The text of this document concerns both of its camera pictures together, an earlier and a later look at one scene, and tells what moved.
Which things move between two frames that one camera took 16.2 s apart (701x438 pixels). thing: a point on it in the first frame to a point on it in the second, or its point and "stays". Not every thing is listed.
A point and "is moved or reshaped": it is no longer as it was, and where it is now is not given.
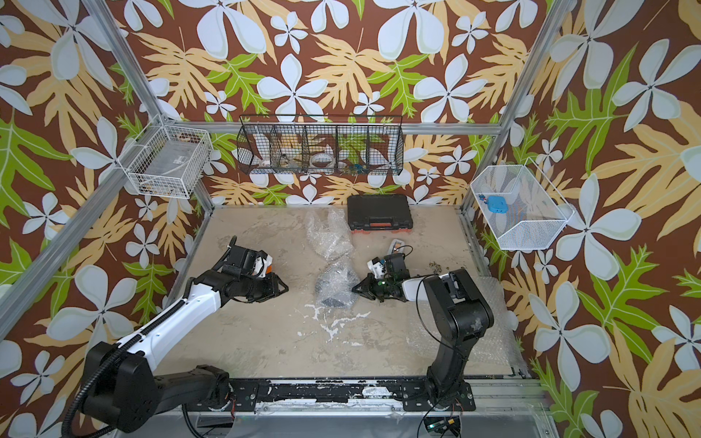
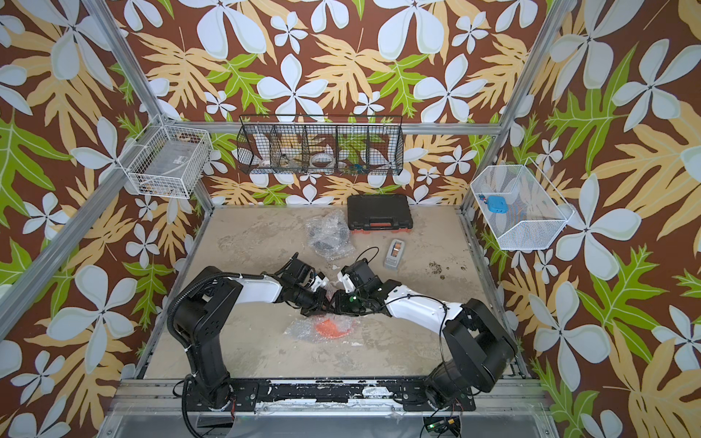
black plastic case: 379,213 stays
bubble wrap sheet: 497,353 to 334,328
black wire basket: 321,144 stays
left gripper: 275,287 to 319,305
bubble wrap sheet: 335,284 is moved or reshaped
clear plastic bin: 537,212 stays
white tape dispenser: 397,246 stays
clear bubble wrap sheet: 329,234 stays
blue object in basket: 496,204 stays
